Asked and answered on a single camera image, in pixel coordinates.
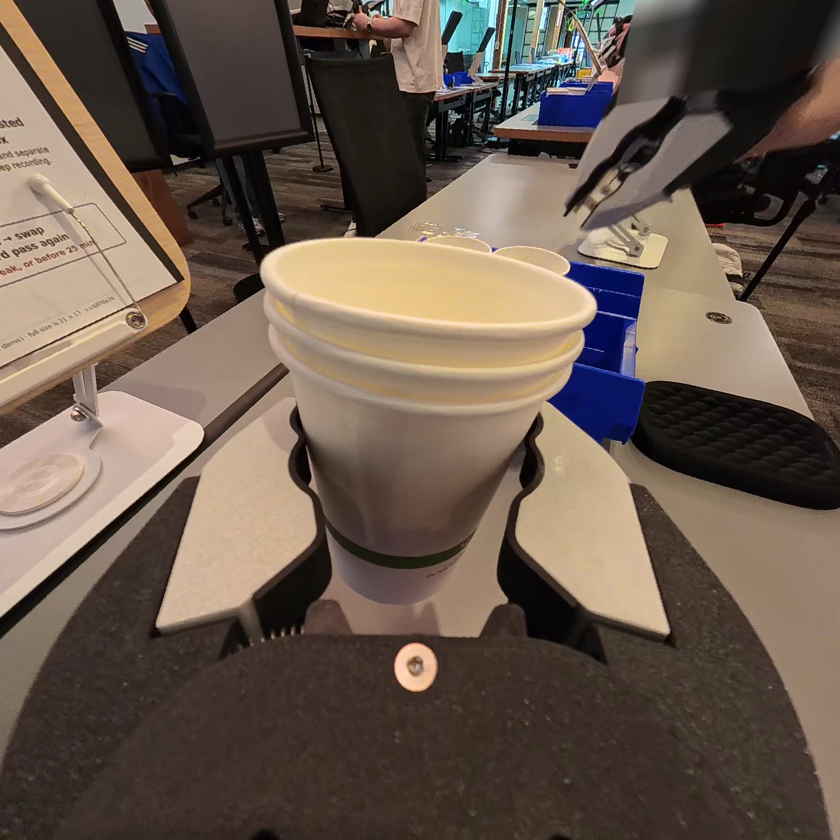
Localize person's right hand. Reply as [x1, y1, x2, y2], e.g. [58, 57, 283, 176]
[772, 86, 840, 161]

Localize black textured pad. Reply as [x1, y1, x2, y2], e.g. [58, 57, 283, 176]
[632, 380, 840, 511]

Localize black framed panel on stand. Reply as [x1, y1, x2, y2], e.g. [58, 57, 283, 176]
[14, 0, 174, 174]
[145, 0, 317, 305]

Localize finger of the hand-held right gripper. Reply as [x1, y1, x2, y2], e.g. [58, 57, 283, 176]
[563, 99, 689, 215]
[578, 109, 736, 233]

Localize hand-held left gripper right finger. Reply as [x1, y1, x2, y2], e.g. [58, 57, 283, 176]
[499, 405, 673, 644]

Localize wooden instruction board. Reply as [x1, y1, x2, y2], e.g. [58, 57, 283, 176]
[0, 0, 193, 417]

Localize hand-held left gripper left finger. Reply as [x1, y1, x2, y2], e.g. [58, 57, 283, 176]
[155, 405, 332, 644]

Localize blue plastic bin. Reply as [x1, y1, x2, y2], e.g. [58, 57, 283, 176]
[550, 259, 648, 446]

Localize stack of nested white cups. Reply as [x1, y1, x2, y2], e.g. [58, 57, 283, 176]
[259, 238, 599, 606]

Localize wooden desk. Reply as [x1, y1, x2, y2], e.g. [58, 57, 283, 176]
[493, 105, 599, 158]

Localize white paper cup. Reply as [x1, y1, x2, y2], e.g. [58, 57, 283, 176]
[494, 245, 573, 278]
[422, 233, 494, 256]

